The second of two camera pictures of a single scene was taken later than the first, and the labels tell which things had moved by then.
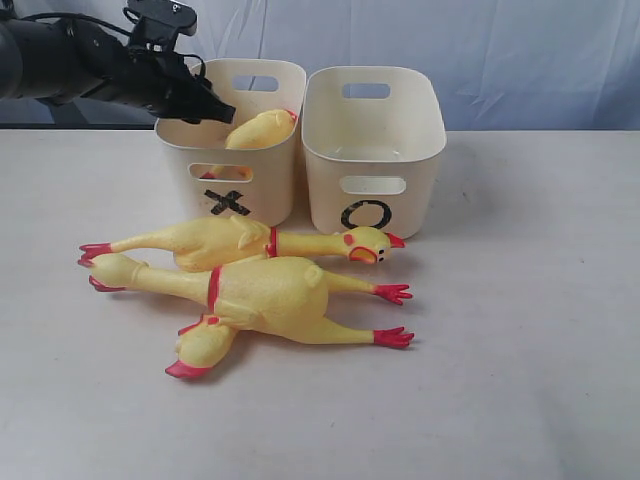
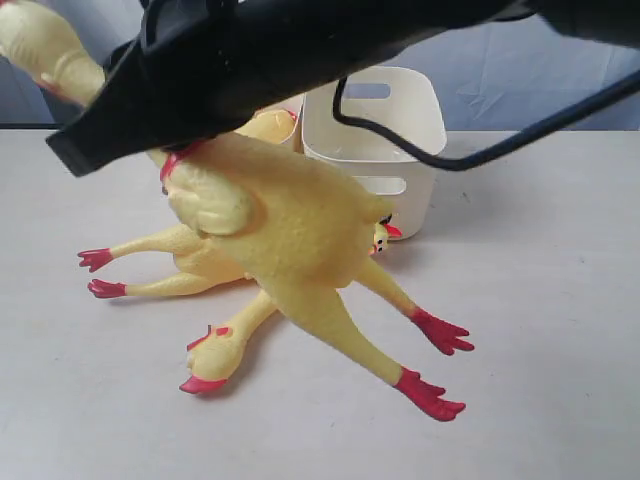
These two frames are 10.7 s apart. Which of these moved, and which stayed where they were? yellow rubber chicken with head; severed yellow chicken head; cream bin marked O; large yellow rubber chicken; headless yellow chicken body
Moved: severed yellow chicken head; large yellow rubber chicken; yellow rubber chicken with head
Stayed: headless yellow chicken body; cream bin marked O
